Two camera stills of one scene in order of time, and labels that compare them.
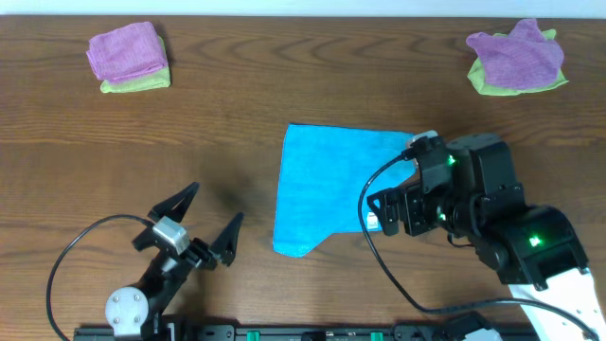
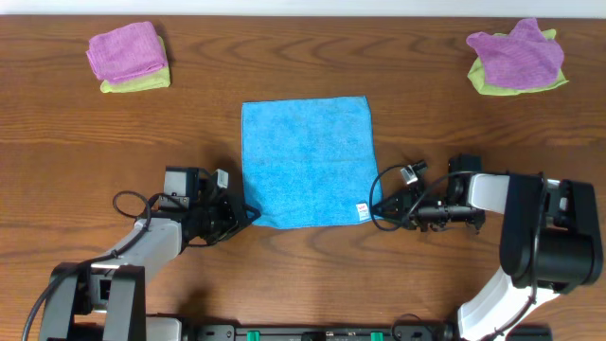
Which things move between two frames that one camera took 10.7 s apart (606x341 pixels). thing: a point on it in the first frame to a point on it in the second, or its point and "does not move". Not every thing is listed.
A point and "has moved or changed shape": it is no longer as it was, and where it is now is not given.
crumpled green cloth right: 476,77 does not move
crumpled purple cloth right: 523,60 does not move
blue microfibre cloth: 323,172 has moved or changed shape
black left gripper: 190,249 to 232,216
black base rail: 311,332 does not move
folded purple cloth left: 127,51 does not move
